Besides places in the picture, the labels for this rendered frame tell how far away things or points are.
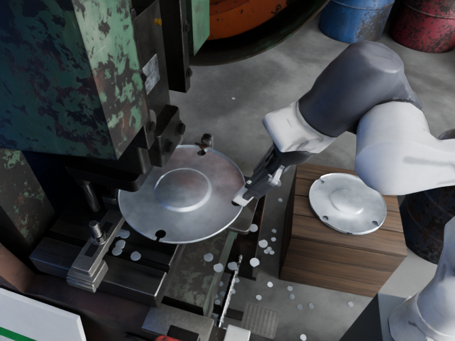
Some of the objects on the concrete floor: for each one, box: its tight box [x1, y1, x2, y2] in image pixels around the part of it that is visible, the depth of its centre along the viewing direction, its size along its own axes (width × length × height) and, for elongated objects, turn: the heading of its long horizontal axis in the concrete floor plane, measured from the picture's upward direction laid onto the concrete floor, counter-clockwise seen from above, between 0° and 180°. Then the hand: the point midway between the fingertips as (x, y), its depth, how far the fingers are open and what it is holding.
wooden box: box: [279, 163, 408, 298], centre depth 145 cm, size 40×38×35 cm
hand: (246, 193), depth 73 cm, fingers closed
